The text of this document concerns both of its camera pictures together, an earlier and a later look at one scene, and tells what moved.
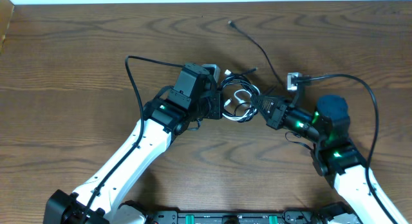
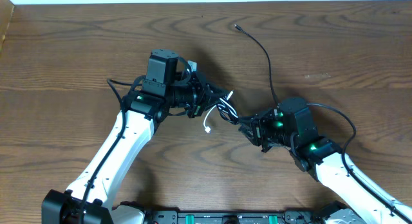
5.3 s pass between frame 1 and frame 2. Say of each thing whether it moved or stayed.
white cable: moved
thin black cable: moved
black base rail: stayed
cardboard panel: stayed
